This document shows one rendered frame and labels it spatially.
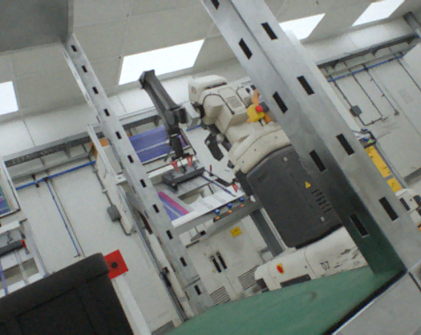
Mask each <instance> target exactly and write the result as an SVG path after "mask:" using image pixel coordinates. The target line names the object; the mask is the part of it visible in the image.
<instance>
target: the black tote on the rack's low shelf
mask: <svg viewBox="0 0 421 335"><path fill-rule="evenodd" d="M109 272H110V269H109V267H108V265H107V263H106V260H105V258H104V255H103V254H102V253H95V254H93V255H90V256H88V257H86V258H83V259H81V260H79V261H77V262H75V263H73V264H71V265H69V266H67V267H64V268H62V269H60V270H58V271H56V272H53V273H51V274H49V275H47V276H45V277H43V278H41V279H39V280H36V281H34V282H32V283H30V284H28V285H26V286H23V287H21V288H19V289H17V290H14V291H13V292H10V293H9V294H6V295H4V296H2V297H0V335H134V333H133V330H132V328H131V325H130V323H129V321H128V319H127V316H126V314H125V311H124V309H123V307H122V305H121V302H120V300H119V297H118V295H117V293H116V291H115V289H114V286H113V284H112V281H111V279H110V277H109V275H108V274H109Z"/></svg>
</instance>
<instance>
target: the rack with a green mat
mask: <svg viewBox="0 0 421 335"><path fill-rule="evenodd" d="M201 2H202V3H203V4H204V7H205V8H206V9H207V11H208V13H209V14H210V16H211V17H212V19H213V21H214V22H215V24H216V25H217V27H218V29H219V30H220V32H221V33H222V35H223V36H224V38H225V40H226V41H227V43H228V45H229V46H230V47H231V49H232V51H233V52H234V54H235V55H236V57H237V59H238V60H239V62H240V63H241V65H242V67H243V68H244V69H245V71H246V73H247V74H248V76H249V77H250V79H251V81H252V82H253V84H254V85H255V87H256V89H257V90H258V92H259V93H260V95H261V97H262V98H263V99H264V101H265V103H266V105H267V106H268V107H269V109H270V111H271V112H272V114H273V115H274V117H275V119H276V120H277V122H278V123H279V125H280V127H281V128H282V130H283V131H284V133H285V135H286V136H287V137H288V139H289V141H290V142H291V144H292V145H293V147H294V149H295V150H296V152H297V153H298V155H299V157H300V158H301V159H302V161H303V163H304V164H305V166H306V168H307V169H308V170H309V172H310V174H311V175H312V177H313V179H314V180H315V182H316V183H317V185H318V186H319V188H320V190H321V191H322V192H323V195H324V196H325V197H326V199H327V201H328V202H329V204H330V205H331V207H332V208H333V210H334V212H335V213H336V215H337V217H338V218H339V220H340V221H341V223H342V224H343V226H344V228H345V229H346V230H347V233H348V234H349V235H350V237H351V239H352V240H353V242H354V243H355V245H356V247H357V248H358V250H359V251H360V253H361V255H362V256H363V258H364V259H365V261H366V262H367V265H365V266H362V267H357V268H355V269H350V270H347V271H343V272H339V273H335V274H332V275H327V276H325V277H320V278H317V279H313V280H308V281H305V282H300V283H297V284H293V285H290V286H286V287H283V288H278V289H275V290H270V291H268V292H263V293H260V294H256V295H253V296H248V297H245V298H240V299H238V300H233V301H230V302H226V303H223V304H219V305H215V304H214V303H213V300H212V299H211V297H210V295H209V293H208V291H207V289H206V287H205V285H204V283H203V282H202V280H201V278H200V276H199V274H198V272H197V270H196V268H195V266H194V264H193V262H192V260H191V258H190V256H189V254H188V252H187V250H186V248H185V247H184V245H183V243H182V241H181V239H180V237H179V235H178V233H177V231H176V229H175V228H174V226H173V224H172V222H171V220H170V218H169V216H168V214H167V212H166V210H165V209H164V206H163V205H162V202H161V201H160V198H159V197H158V194H157V193H156V191H155V189H154V187H153V185H152V183H151V181H150V179H149V177H148V175H147V174H146V172H145V170H144V168H143V166H142V164H141V162H140V160H139V158H138V156H137V155H136V152H135V151H134V148H133V147H132V144H131V143H130V140H129V139H128V137H127V135H126V133H125V131H124V129H123V127H122V125H121V123H120V121H119V120H118V118H117V116H116V114H115V112H114V110H113V108H112V106H111V104H110V103H109V101H108V99H107V97H106V95H105V93H104V91H103V89H102V87H101V85H100V83H99V81H98V79H97V77H96V75H95V73H94V71H93V69H92V67H91V66H90V64H89V62H88V60H87V58H86V56H85V54H84V52H83V50H82V48H81V47H80V45H79V43H78V41H77V39H76V37H75V35H74V33H73V30H74V0H0V56H3V55H10V54H15V53H21V52H25V51H32V50H36V49H43V48H47V47H53V46H58V45H59V46H60V48H61V50H62V52H63V54H64V56H65V58H66V60H67V62H68V64H69V66H70V69H71V70H72V73H73V74H74V77H75V78H76V81H77V82H78V85H79V86H80V89H81V90H82V92H83V94H84V96H85V98H86V100H87V102H88V104H89V106H90V108H91V110H92V112H93V114H94V116H95V118H96V120H97V122H98V124H99V126H100V128H101V130H102V132H103V134H104V136H105V138H106V140H107V142H108V144H109V146H110V148H111V150H112V152H113V154H114V156H115V158H116V160H117V162H118V164H119V166H120V168H121V170H122V172H123V174H124V176H125V178H126V180H127V182H128V184H129V186H130V188H131V190H132V192H133V194H134V196H135V198H136V200H137V202H138V204H139V206H140V208H141V210H142V212H143V214H144V216H145V218H146V220H147V222H148V224H149V225H150V227H151V229H152V231H153V233H154V235H155V237H156V239H157V241H158V243H159V245H160V247H161V249H162V251H163V253H164V255H165V257H166V259H167V261H168V263H169V265H170V267H171V269H172V271H173V273H174V275H175V277H176V279H177V281H178V283H179V285H180V287H181V289H182V291H183V293H184V295H185V297H186V299H187V301H188V303H189V305H190V307H191V309H192V311H193V313H194V315H195V316H193V317H192V318H190V319H189V320H187V321H185V322H184V323H182V324H181V325H179V326H177V327H176V328H174V329H173V330H171V331H169V332H168V333H166V334H165V335H421V231H420V230H419V228H418V227H417V225H416V224H415V222H414V221H413V219H412V218H411V216H410V215H409V214H408V212H407V210H406V209H405V208H404V206H403V204H401V202H400V200H399V199H398V198H397V196H396V194H395V193H394V192H393V190H392V189H391V187H390V186H389V184H388V183H387V181H386V180H385V178H384V177H383V175H382V174H381V173H380V171H379V170H378V168H377V167H376V165H375V164H374V162H373V161H372V160H371V158H370V156H369V155H368V154H367V152H366V150H365V149H364V148H363V146H362V145H361V143H360V142H359V140H358V139H357V137H356V136H355V134H354V133H353V131H352V130H351V129H350V127H349V125H348V124H347V123H346V121H345V119H344V118H343V117H342V116H341V114H340V112H339V111H338V110H337V108H336V106H335V105H334V104H333V102H332V101H331V99H330V98H329V96H328V95H327V93H326V92H325V90H324V89H323V87H322V86H321V85H320V83H319V81H318V80H317V79H316V77H315V75H314V74H313V73H312V72H311V70H310V68H309V67H308V66H307V64H306V62H305V61H304V60H303V58H302V57H301V55H300V54H299V52H298V51H297V49H296V48H295V46H294V45H293V43H292V42H291V41H290V39H289V37H288V36H287V35H286V33H285V32H284V30H283V29H282V28H281V26H280V24H279V23H278V22H277V20H276V18H275V17H274V16H273V14H272V13H271V11H270V10H269V8H268V7H267V6H266V4H265V2H264V1H263V0H201Z"/></svg>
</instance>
